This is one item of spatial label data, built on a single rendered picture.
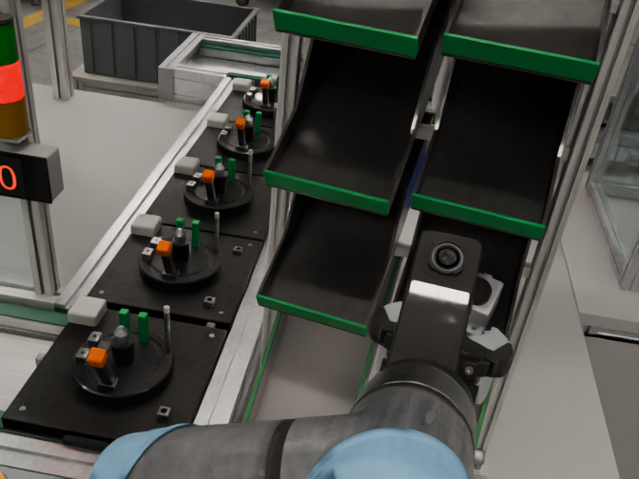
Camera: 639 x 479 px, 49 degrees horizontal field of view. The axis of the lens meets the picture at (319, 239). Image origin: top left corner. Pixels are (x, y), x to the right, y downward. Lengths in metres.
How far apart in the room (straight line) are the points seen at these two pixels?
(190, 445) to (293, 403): 0.55
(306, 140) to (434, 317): 0.33
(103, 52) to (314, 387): 2.22
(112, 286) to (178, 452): 0.84
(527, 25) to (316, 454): 0.46
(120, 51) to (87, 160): 1.16
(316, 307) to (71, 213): 0.90
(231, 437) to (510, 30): 0.45
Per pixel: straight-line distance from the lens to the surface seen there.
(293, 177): 0.69
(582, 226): 1.79
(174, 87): 2.11
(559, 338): 1.41
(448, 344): 0.47
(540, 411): 1.25
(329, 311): 0.80
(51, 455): 0.98
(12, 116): 1.01
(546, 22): 0.69
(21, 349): 1.19
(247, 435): 0.36
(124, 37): 2.89
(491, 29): 0.67
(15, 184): 1.05
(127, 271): 1.23
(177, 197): 1.43
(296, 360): 0.92
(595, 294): 1.56
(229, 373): 1.06
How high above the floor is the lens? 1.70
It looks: 34 degrees down
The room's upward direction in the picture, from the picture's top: 7 degrees clockwise
